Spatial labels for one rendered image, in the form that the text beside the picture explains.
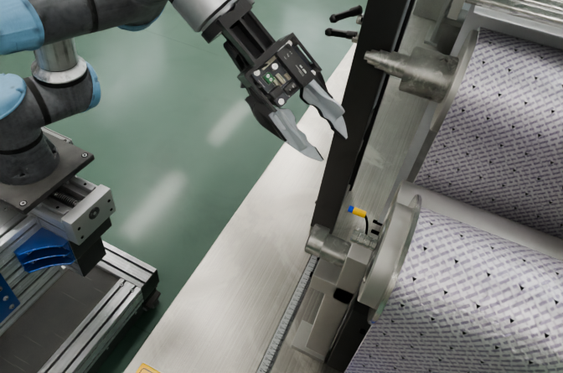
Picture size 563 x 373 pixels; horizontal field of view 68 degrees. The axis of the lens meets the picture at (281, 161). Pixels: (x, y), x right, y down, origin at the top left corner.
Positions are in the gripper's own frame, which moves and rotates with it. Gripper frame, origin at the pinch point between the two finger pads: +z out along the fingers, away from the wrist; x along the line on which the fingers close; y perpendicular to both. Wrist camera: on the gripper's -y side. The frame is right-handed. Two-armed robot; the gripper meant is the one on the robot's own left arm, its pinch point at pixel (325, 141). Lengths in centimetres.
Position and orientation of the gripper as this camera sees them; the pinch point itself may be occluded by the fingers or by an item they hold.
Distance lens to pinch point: 55.5
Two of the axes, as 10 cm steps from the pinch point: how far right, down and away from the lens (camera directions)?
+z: 6.4, 7.2, 2.7
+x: 7.4, -6.8, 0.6
